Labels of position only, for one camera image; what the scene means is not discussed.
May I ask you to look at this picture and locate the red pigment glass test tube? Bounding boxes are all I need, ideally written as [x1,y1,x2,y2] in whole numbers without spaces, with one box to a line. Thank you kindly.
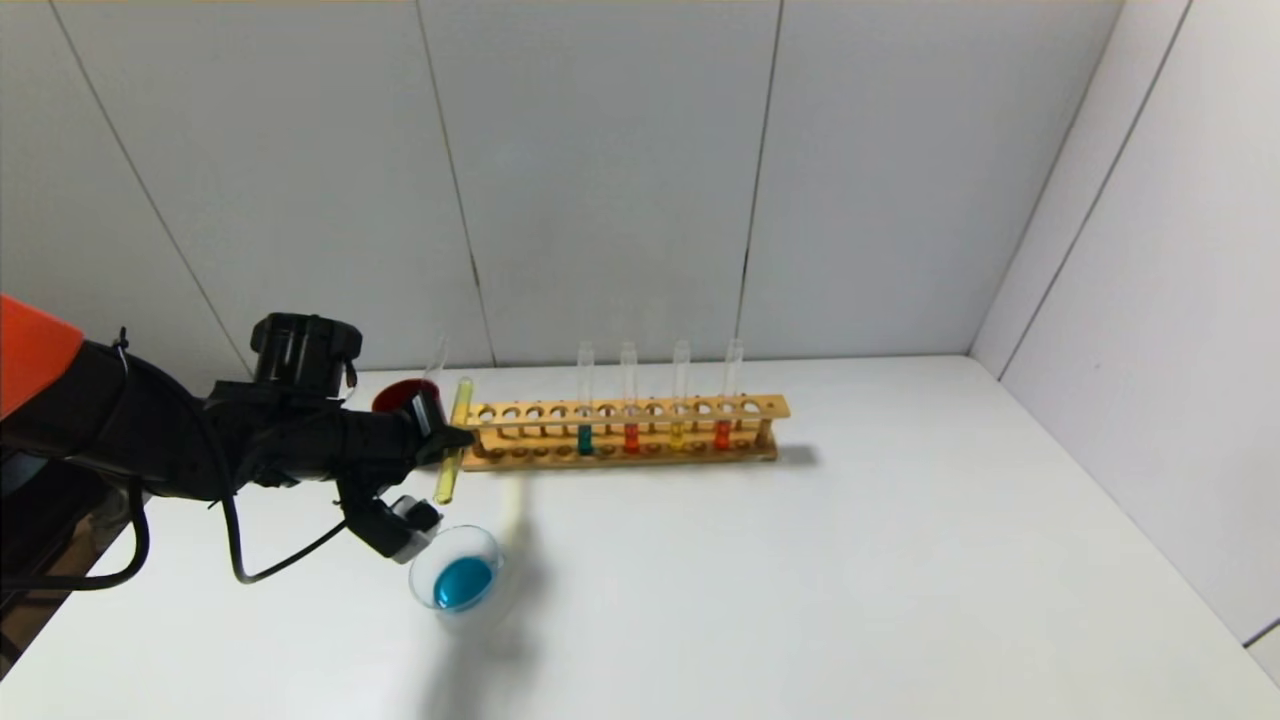
[714,336,743,451]
[619,340,641,454]

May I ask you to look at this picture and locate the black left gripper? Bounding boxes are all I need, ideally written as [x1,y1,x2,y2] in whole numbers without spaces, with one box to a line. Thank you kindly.
[336,389,476,478]

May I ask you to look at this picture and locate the dark red plastic cup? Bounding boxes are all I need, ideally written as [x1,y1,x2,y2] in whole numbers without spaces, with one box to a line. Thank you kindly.
[372,378,441,416]

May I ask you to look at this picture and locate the wooden test tube rack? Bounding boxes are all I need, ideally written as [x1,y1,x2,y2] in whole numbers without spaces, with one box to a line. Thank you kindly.
[462,394,791,473]

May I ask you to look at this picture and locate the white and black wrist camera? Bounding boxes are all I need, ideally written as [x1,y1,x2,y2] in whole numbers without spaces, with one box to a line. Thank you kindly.
[340,490,443,563]

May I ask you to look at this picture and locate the yellow pigment glass test tube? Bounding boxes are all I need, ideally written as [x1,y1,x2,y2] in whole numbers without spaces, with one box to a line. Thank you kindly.
[670,338,691,451]
[433,377,474,505]

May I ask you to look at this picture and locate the clear glass dish with spout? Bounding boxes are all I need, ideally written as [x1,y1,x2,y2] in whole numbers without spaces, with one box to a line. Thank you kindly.
[408,525,511,633]

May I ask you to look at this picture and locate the thick black cable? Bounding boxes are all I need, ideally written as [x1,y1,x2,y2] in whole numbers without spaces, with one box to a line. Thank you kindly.
[0,480,151,591]

